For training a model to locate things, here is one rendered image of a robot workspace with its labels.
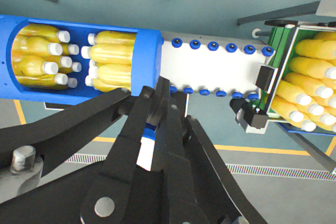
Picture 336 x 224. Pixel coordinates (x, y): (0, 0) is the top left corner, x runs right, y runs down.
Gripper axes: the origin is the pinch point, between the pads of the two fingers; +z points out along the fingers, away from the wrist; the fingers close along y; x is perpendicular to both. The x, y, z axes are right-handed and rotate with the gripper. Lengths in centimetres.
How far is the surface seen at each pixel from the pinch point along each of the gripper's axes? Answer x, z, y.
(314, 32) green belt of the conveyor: 32, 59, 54
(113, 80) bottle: -13.4, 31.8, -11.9
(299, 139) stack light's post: -14, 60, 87
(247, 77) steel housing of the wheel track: 4, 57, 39
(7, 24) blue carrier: -11, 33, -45
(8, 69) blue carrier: -21, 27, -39
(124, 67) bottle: -8.4, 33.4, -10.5
